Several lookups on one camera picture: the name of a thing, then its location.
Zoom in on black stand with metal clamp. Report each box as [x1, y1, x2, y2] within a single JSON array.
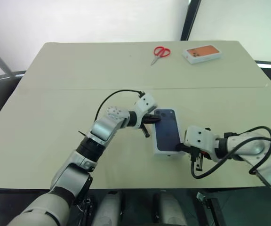
[[196, 191, 227, 226]]

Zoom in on orange print phone box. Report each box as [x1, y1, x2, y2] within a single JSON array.
[[182, 45, 223, 65]]

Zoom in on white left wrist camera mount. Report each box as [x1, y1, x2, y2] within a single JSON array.
[[133, 93, 158, 129]]

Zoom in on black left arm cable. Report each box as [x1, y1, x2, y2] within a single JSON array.
[[95, 89, 143, 123]]

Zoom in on grey rounded leg shell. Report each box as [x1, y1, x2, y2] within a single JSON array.
[[95, 190, 123, 226], [152, 190, 188, 226]]

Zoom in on white box lid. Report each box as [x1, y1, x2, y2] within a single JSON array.
[[151, 108, 186, 159]]

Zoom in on small black bracket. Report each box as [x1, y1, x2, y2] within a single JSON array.
[[82, 199, 93, 226]]

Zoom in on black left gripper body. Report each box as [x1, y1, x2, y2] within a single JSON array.
[[138, 113, 151, 130]]

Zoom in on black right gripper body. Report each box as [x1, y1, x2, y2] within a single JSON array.
[[184, 145, 208, 162]]

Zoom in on black slanted pillar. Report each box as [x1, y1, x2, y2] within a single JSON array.
[[180, 0, 202, 40]]

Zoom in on red handled scissors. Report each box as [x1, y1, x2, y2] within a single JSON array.
[[150, 46, 171, 66]]

